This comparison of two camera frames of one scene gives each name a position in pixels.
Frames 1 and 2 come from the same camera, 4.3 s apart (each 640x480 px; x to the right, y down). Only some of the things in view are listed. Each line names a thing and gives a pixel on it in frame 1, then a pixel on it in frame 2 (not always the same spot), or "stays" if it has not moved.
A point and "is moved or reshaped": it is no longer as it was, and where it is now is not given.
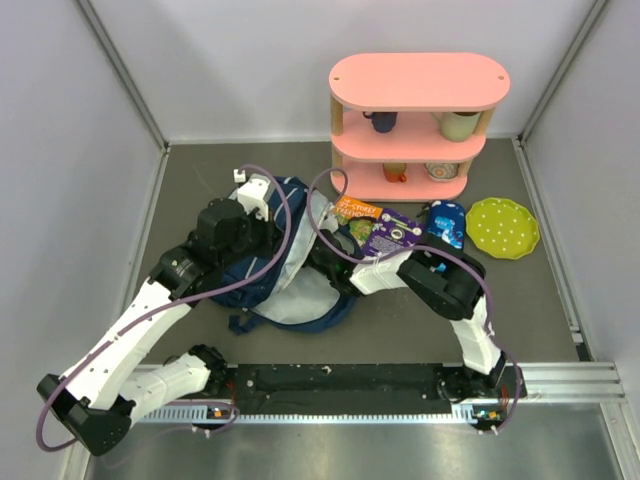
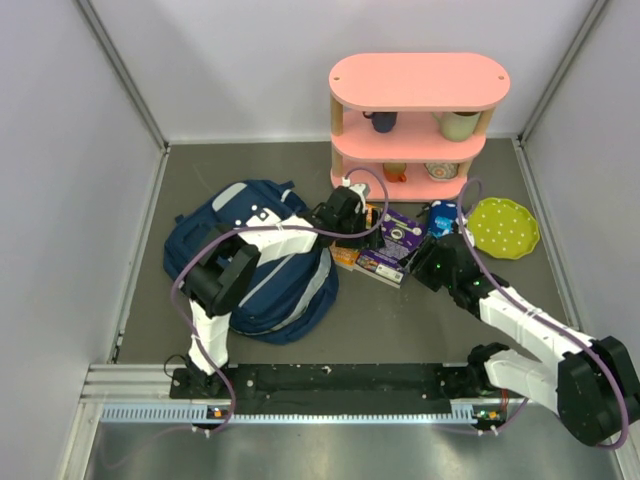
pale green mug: [457, 126] stays
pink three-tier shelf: [407, 126] stays
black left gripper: [271, 233] → [371, 240]
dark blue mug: [383, 122] stays
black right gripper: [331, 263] → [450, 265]
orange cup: [394, 172] stays
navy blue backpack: [282, 288] is moved or reshaped
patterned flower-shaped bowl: [442, 171] stays
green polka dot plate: [502, 228] stays
